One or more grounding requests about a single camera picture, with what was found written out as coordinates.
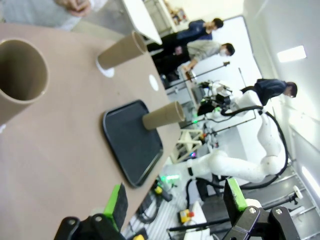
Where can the person's left hand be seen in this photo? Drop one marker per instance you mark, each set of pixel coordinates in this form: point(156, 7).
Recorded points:
point(83, 8)

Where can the person with face mask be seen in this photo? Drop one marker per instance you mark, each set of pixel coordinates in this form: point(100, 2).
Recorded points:
point(202, 48)

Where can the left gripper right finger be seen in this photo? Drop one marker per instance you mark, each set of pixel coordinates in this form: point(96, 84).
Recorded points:
point(235, 197)

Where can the beige wooden stool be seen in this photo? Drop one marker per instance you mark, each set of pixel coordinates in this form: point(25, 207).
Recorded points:
point(188, 142)

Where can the tall tan paper cup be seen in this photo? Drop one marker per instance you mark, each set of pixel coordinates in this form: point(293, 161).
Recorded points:
point(117, 55)
point(160, 117)
point(15, 107)

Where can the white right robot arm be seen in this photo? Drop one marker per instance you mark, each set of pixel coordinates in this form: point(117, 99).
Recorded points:
point(237, 167)

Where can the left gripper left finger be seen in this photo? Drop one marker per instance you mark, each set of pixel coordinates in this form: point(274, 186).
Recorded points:
point(120, 207)

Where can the white scalloped paper coaster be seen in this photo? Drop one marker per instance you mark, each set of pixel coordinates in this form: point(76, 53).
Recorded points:
point(153, 82)
point(108, 73)

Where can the person in navy top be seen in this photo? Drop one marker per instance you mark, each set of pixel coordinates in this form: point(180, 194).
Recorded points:
point(197, 30)

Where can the person in white jacket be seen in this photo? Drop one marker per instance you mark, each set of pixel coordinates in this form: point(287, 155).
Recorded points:
point(30, 12)

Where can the yellow emergency stop box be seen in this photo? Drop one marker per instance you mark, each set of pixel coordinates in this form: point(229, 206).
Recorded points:
point(186, 216)

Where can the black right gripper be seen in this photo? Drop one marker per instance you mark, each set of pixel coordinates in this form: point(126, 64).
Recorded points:
point(223, 100)

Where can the rectangular ceiling light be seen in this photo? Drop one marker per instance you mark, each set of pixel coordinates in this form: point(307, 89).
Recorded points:
point(291, 53)

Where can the person's right hand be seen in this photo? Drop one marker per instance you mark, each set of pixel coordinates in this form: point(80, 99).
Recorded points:
point(66, 4)

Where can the white side table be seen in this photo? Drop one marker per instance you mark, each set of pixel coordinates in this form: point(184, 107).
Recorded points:
point(140, 17)

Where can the person in dark hoodie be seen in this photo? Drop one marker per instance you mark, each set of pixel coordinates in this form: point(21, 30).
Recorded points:
point(272, 87)

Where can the black plastic serving tray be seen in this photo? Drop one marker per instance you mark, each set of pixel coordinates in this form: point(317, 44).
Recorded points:
point(125, 140)

